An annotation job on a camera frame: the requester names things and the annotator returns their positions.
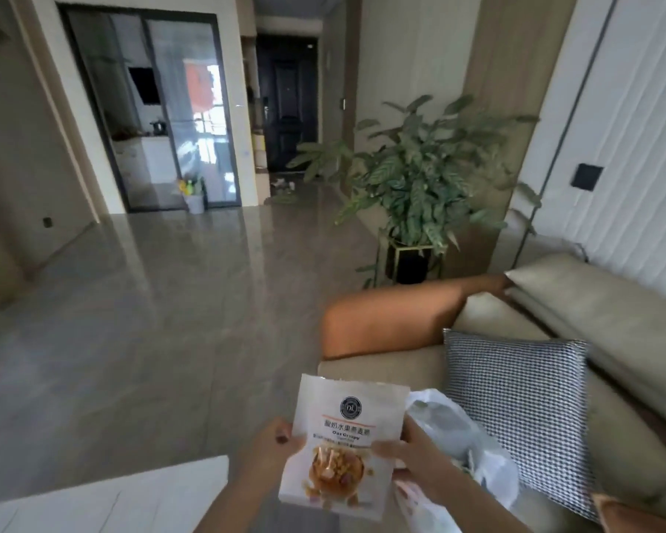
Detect person's left hand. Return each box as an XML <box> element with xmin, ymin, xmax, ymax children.
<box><xmin>243</xmin><ymin>417</ymin><xmax>307</xmax><ymax>490</ymax></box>

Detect person's right hand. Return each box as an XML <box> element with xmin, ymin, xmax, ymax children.
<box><xmin>371</xmin><ymin>415</ymin><xmax>470</xmax><ymax>508</ymax></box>

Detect white snack packet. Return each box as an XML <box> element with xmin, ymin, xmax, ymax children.
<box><xmin>278</xmin><ymin>374</ymin><xmax>411</xmax><ymax>522</ymax></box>

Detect person's right forearm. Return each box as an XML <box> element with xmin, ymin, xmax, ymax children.
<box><xmin>428</xmin><ymin>476</ymin><xmax>535</xmax><ymax>533</ymax></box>

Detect person's left forearm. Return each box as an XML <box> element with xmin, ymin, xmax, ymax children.
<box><xmin>193</xmin><ymin>470</ymin><xmax>283</xmax><ymax>533</ymax></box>

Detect white plastic bag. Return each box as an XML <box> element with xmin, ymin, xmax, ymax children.
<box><xmin>394</xmin><ymin>389</ymin><xmax>521</xmax><ymax>533</ymax></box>

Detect black and white checkered cushion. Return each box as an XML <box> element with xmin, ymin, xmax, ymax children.
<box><xmin>443</xmin><ymin>329</ymin><xmax>599</xmax><ymax>522</ymax></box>

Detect black plant pot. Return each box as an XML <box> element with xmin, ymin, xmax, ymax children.
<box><xmin>386</xmin><ymin>238</ymin><xmax>433</xmax><ymax>286</ymax></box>

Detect gold metal plant stand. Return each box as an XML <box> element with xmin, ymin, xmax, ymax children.
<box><xmin>373</xmin><ymin>230</ymin><xmax>447</xmax><ymax>288</ymax></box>

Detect beige sofa with orange armrest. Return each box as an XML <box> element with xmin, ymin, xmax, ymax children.
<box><xmin>317</xmin><ymin>252</ymin><xmax>666</xmax><ymax>533</ymax></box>

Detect white bucket with cleaning bottles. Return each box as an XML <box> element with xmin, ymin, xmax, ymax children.
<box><xmin>178</xmin><ymin>176</ymin><xmax>207</xmax><ymax>215</ymax></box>

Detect green leafy houseplant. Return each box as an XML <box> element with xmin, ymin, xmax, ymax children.
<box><xmin>286</xmin><ymin>94</ymin><xmax>544</xmax><ymax>289</ymax></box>

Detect white kitchen counter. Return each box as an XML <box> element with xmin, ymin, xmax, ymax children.
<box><xmin>111</xmin><ymin>133</ymin><xmax>179</xmax><ymax>196</ymax></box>

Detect dark entrance door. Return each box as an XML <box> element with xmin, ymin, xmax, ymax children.
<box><xmin>256</xmin><ymin>36</ymin><xmax>319</xmax><ymax>174</ymax></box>

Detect black framed glass sliding door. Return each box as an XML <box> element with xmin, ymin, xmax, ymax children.
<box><xmin>57</xmin><ymin>3</ymin><xmax>243</xmax><ymax>214</ymax></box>

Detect black range hood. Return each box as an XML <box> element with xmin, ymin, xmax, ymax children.
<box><xmin>128</xmin><ymin>65</ymin><xmax>163</xmax><ymax>106</ymax></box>

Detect black wall switch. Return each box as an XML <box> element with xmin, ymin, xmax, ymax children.
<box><xmin>570</xmin><ymin>163</ymin><xmax>605</xmax><ymax>192</ymax></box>

